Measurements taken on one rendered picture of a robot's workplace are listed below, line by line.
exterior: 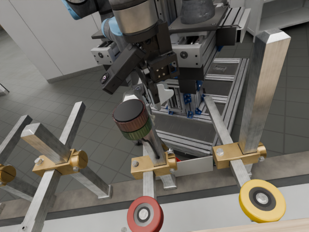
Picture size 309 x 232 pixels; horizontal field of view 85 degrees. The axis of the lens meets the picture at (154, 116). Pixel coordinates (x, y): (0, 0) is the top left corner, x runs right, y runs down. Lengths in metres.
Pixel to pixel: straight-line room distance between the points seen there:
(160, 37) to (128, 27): 0.07
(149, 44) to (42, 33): 3.11
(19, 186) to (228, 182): 0.70
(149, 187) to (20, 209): 0.62
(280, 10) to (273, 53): 3.22
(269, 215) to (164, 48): 0.38
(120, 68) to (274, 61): 0.27
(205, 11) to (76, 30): 2.57
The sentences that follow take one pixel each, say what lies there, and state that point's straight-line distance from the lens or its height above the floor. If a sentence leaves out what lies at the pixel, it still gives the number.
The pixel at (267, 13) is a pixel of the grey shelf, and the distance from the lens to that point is 3.46.
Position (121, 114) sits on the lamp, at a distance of 0.29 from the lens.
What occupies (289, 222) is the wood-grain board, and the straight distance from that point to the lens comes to 0.44.
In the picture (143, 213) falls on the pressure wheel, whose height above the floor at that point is 0.91.
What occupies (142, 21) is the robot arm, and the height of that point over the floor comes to 1.22.
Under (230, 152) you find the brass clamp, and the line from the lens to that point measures 0.54.
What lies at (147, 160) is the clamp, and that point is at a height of 0.87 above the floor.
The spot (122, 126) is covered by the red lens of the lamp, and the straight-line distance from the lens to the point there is 0.29.
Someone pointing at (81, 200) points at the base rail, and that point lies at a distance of 0.79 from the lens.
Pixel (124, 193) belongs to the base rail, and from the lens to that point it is 0.71.
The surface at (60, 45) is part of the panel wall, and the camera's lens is 3.39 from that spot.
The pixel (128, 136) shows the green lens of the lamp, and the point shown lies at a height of 1.09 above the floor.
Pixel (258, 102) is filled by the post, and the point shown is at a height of 1.04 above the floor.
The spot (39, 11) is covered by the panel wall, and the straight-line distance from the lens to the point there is 3.31.
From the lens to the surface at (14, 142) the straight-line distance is 0.82.
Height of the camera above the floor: 1.31
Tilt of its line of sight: 43 degrees down
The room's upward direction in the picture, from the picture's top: 20 degrees counter-clockwise
